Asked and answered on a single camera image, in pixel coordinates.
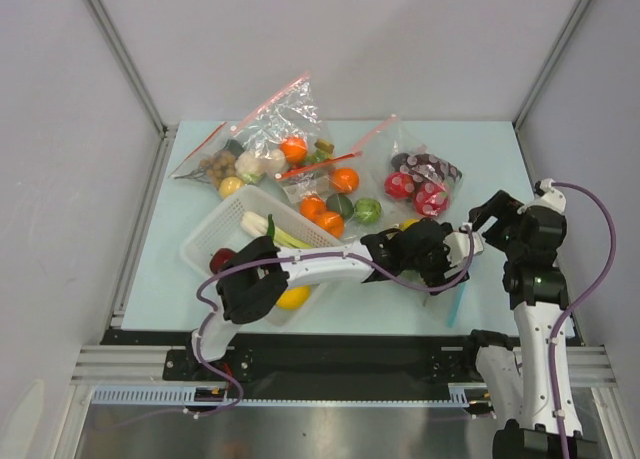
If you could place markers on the red zip bag with oranges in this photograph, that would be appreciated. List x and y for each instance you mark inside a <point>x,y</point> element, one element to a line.
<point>314,179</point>

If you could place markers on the white plastic basket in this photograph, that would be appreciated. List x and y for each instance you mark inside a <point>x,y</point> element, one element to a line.
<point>222,229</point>

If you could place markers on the dark red fake apple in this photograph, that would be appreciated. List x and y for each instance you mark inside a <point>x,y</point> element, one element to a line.
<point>219,259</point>

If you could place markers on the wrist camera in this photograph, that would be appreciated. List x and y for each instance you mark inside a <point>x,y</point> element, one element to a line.
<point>548,196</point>
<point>463,246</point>

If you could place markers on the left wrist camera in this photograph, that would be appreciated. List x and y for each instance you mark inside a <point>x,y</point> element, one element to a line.
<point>463,246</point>

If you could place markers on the white slotted cable duct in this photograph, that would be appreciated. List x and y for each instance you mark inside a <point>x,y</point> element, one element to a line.
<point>439,395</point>

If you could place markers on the blue zip clear bag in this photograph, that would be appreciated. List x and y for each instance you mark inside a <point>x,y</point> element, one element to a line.
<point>440,294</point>

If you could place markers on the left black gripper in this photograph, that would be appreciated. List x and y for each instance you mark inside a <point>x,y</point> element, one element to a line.
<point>435,277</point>

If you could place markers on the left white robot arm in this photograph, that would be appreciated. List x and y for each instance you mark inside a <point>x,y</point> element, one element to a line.
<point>247,288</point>

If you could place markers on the orange fake tangerine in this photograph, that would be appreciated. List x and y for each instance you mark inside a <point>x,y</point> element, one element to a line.
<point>345,180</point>
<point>311,207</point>
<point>331,222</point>

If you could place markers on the dark green fake avocado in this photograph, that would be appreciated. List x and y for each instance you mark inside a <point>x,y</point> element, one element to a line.
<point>341,204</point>

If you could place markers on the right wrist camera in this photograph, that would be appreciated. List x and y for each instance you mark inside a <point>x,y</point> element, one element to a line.
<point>548,196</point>

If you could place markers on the red zip bag with strawberries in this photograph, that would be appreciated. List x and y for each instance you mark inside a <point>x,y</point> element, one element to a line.
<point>390,147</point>

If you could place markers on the white fake cauliflower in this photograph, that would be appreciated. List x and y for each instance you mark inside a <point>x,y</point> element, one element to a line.
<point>248,163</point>

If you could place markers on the white fake green onion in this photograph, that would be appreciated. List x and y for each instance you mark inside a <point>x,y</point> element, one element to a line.
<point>254,224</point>

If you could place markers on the green fake cabbage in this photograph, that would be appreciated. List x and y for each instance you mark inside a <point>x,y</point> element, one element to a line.
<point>367,211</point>

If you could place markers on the large crinkled red zip bag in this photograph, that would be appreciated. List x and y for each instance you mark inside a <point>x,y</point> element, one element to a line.
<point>290,111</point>

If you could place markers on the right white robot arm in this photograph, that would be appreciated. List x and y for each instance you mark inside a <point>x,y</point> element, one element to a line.
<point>530,389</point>

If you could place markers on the red spotted fake strawberry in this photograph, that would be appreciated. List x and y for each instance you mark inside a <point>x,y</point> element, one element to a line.
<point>399,185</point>

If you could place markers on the yellow fake egg fruit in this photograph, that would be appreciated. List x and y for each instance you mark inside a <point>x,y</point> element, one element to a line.
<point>229,186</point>

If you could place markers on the green fake chili pepper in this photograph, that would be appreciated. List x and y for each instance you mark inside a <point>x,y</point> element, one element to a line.
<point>271,228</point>

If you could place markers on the orange fake orange in bag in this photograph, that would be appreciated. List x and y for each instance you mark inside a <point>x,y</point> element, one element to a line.
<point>294,149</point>

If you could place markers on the yellow fake lemon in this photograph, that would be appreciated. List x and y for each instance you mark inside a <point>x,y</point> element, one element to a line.
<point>293,299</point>

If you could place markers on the small bag with brown grapes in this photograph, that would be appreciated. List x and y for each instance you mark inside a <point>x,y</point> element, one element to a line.
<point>213,160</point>

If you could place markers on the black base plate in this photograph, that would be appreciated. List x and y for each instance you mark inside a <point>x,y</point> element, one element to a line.
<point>266,360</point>

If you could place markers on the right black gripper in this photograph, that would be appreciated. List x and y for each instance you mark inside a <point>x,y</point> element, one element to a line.
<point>493,215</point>

